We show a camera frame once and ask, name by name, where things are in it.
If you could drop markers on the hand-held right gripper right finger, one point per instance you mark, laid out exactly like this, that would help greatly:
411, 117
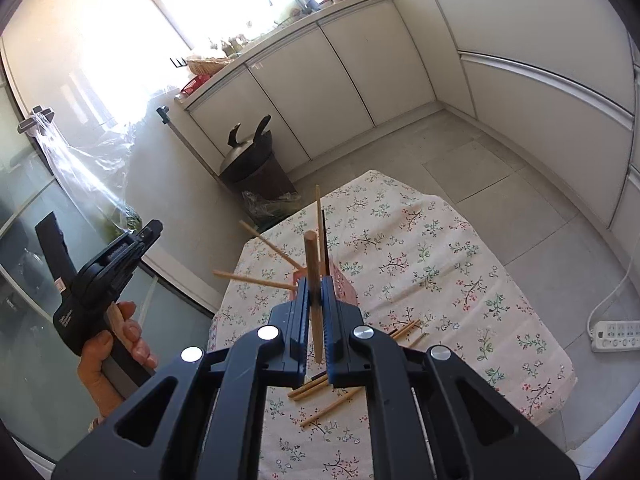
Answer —
332, 340

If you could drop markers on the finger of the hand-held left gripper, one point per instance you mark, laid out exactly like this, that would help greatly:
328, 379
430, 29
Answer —
150, 232
134, 257

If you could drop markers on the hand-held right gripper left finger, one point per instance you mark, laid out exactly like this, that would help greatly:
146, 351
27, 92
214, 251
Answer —
302, 340

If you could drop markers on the black gold-banded chopstick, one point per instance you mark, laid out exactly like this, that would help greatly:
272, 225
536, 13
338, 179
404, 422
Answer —
325, 245
319, 375

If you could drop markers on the pink perforated utensil basket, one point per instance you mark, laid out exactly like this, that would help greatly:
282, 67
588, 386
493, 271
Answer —
345, 290

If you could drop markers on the bunch of wooden chopsticks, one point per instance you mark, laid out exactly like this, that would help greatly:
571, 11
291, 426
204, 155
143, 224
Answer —
255, 281

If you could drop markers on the single light bamboo chopstick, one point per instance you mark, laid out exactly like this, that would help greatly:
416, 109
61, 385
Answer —
311, 260

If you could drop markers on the person's left hand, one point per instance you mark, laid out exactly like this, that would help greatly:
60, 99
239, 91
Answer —
97, 380

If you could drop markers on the clear plastic bag of greens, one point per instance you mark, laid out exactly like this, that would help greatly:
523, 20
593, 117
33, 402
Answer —
85, 170

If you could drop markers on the grey metal pole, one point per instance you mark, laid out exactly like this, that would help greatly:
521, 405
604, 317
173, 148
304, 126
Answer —
190, 141

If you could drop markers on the glass sliding door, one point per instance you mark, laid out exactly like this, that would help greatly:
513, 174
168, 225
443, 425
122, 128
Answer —
40, 395

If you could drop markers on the floral tablecloth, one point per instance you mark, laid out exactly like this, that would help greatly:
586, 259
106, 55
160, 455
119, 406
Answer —
425, 270

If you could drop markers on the plastic bag of vegetables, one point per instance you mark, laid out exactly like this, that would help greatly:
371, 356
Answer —
265, 207

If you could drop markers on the dark wok lid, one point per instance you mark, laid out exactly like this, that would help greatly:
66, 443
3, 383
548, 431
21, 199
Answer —
237, 152

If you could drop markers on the dark brown stand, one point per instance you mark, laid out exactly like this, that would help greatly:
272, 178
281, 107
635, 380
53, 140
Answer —
267, 180

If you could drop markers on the black wok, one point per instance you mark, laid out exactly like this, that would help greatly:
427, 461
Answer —
260, 157

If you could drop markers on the red plastic basket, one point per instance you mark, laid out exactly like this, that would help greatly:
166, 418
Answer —
196, 85

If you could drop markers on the wicker basket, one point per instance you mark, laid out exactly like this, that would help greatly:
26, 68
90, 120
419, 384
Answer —
207, 66

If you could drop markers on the group of condiment bottles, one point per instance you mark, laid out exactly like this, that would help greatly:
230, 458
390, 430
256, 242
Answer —
232, 46

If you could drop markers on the white sink base cabinet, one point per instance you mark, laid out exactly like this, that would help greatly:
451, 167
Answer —
330, 70

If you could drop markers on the white power strip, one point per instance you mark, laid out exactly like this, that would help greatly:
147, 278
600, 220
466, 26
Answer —
615, 336

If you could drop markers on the white drawer base cabinet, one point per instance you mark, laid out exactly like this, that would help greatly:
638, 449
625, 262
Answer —
525, 20

